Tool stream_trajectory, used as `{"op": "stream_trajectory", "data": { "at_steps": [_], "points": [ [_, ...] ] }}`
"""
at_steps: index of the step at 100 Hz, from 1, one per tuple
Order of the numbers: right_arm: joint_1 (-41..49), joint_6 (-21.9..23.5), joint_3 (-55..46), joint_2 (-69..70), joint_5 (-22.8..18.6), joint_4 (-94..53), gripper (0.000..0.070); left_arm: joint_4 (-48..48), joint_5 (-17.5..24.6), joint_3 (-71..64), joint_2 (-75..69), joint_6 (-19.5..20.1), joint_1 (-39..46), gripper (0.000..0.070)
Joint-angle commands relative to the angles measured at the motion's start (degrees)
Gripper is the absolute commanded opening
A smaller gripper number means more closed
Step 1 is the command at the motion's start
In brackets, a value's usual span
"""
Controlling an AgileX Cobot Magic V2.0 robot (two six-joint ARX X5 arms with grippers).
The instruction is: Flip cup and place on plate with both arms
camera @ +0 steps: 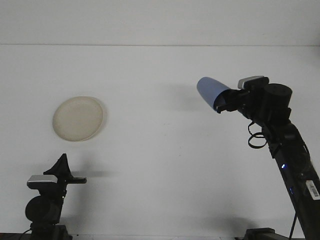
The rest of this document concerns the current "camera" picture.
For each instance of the pale blue cup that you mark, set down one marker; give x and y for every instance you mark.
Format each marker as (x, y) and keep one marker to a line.
(208, 90)

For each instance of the pale round plate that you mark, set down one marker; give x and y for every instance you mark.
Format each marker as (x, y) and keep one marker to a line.
(77, 118)

